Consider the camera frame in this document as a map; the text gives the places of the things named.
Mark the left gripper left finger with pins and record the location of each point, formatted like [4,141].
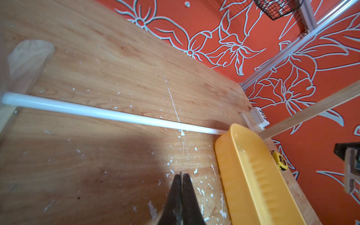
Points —
[172,213]

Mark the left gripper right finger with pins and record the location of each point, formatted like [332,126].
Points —
[190,209]

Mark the yellow plastic tray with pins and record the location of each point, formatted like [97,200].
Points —
[256,193]

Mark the yellow tape measure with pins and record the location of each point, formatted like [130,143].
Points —
[279,160]

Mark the white base rod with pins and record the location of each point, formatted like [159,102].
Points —
[41,103]

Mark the white switch box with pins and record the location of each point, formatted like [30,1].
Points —
[259,117]

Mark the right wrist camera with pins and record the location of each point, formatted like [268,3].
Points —
[350,154]

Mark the right wooden post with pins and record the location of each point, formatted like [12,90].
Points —
[334,100]

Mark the black wire basket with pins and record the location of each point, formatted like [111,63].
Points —
[276,9]

